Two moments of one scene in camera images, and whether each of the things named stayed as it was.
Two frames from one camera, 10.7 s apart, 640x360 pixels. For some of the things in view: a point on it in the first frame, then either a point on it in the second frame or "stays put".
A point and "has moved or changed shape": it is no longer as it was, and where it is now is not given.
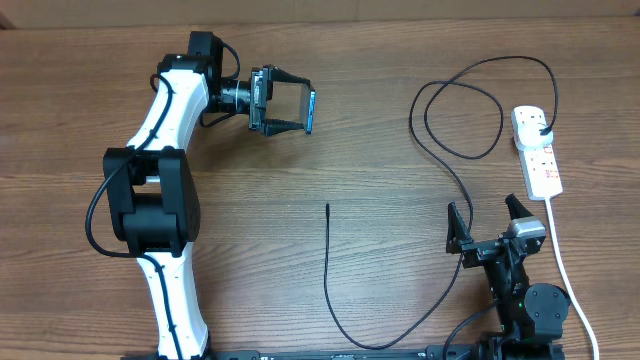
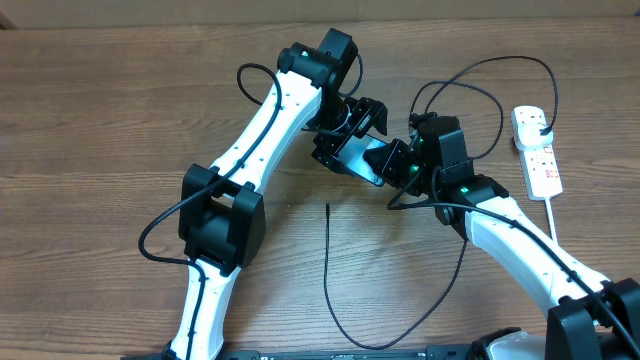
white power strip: (542, 173) stays put
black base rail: (450, 352) stays put
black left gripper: (259, 100) to (366, 110)
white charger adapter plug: (529, 135) stays put
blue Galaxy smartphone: (311, 112) has moved or changed shape
